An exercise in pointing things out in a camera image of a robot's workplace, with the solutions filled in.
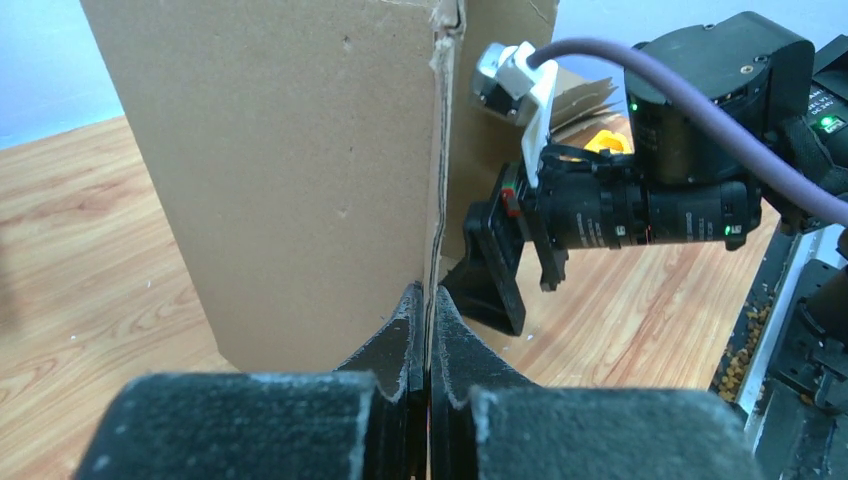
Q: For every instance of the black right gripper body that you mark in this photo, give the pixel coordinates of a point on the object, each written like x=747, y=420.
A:
x=605, y=200

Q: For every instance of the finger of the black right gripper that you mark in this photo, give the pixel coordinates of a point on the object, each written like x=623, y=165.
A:
x=483, y=283

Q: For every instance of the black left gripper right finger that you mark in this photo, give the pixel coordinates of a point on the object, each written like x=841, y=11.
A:
x=488, y=421

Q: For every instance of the brown cardboard box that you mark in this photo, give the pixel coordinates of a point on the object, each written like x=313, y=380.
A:
x=313, y=158

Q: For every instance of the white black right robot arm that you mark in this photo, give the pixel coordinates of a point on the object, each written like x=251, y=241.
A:
x=723, y=117

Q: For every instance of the black metal base rail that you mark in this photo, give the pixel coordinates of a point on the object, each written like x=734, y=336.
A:
x=784, y=369

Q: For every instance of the yellow plastic triangle tool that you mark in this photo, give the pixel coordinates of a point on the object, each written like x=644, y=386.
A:
x=607, y=140

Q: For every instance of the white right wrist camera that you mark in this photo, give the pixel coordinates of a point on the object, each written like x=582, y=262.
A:
x=509, y=88

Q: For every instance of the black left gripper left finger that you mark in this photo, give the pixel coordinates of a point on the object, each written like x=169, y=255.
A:
x=362, y=420

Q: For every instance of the stack of flat cardboard sheets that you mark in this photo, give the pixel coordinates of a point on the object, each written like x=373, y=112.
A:
x=579, y=103

